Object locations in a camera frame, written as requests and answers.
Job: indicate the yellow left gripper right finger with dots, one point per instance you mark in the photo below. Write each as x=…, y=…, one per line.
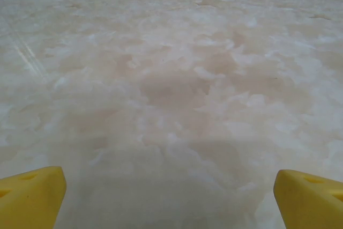
x=311, y=202

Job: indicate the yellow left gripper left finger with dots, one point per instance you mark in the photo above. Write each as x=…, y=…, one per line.
x=29, y=199

